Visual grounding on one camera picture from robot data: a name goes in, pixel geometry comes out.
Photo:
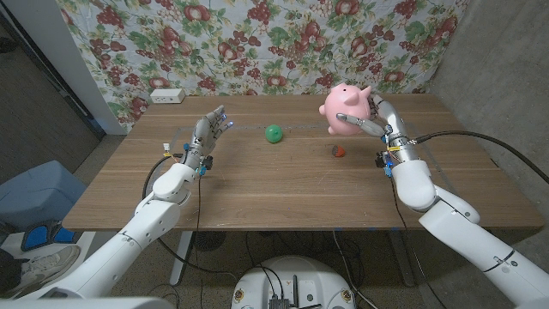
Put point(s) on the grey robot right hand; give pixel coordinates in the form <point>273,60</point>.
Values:
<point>396,133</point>

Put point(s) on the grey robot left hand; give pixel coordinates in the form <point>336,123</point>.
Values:
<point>205,136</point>

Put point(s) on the pink plastic piggy bank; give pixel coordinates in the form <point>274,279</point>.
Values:
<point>343,103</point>

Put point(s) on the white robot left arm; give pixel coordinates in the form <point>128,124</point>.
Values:
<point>128,236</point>

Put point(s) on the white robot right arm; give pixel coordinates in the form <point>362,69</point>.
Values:
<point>463,232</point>

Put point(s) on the red toy strawberry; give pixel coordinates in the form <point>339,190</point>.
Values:
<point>339,151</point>

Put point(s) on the green ball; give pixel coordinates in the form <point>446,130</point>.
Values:
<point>273,134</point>

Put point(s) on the white power strip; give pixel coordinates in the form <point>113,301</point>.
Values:
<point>167,96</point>

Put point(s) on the round black floor fan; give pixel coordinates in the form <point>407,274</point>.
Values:
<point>209,240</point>

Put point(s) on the floral fruit print backdrop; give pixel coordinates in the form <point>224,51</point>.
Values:
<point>266,43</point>

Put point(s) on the white table leg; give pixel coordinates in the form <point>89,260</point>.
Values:
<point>181,262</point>

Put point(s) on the grey table leg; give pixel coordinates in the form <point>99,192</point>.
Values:
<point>403,262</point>

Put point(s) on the white robot torso base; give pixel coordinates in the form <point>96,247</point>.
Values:
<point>309,279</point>

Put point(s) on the blue-grey plastic bin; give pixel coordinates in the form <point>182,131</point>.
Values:
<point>38,193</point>

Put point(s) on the blue foot pedal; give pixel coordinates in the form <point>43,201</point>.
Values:
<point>36,236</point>

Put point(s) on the grey sneaker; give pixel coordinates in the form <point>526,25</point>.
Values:
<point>47,266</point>

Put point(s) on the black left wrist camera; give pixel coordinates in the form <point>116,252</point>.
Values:
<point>207,163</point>

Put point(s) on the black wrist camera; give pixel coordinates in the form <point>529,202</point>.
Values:
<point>381,159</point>
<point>207,163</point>

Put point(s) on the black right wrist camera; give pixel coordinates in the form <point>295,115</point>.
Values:
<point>381,159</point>

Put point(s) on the white wall pillar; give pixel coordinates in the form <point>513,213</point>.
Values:
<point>56,51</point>

